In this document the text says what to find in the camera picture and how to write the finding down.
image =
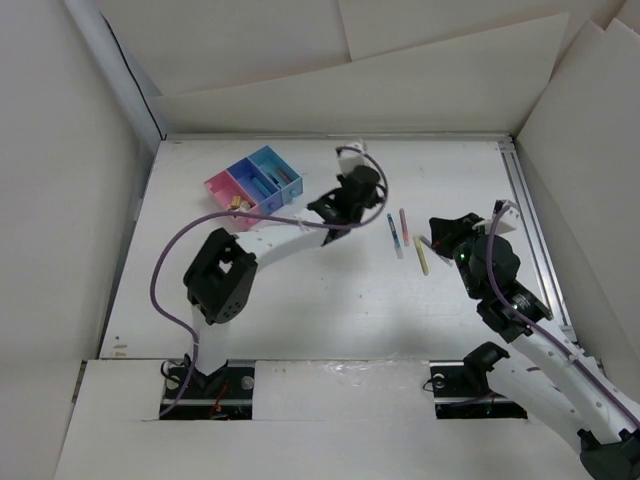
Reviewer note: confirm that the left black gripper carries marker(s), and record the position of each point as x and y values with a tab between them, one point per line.
372	200

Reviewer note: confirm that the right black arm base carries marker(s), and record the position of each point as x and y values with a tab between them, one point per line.
461	391

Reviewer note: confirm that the dark blue plastic bin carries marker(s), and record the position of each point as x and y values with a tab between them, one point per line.
242	171

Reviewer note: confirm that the pink plastic bin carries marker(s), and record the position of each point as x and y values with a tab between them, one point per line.
222	187

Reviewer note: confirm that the orange pink pen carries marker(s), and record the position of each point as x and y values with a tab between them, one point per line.
283	175

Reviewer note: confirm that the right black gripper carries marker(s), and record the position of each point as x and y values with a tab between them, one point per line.
445	231

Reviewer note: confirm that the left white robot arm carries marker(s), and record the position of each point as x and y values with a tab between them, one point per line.
220	278

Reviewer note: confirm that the lilac pen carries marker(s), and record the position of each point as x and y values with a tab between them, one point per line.
426	242

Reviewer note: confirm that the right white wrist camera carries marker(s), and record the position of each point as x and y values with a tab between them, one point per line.
505	216

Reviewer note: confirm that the aluminium rail right side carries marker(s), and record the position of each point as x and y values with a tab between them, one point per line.
545	272

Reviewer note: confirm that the cream yellow pen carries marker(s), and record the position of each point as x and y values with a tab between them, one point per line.
421	255

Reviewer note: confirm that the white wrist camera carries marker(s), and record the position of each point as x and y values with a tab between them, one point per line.
505	216
350	156

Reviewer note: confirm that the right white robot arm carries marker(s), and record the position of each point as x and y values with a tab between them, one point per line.
535	366

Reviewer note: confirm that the light blue plastic bin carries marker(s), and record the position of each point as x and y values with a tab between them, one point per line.
267	159

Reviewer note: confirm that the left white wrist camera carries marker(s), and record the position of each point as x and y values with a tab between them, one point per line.
350	156

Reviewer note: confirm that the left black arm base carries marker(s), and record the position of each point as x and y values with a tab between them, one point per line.
226	395

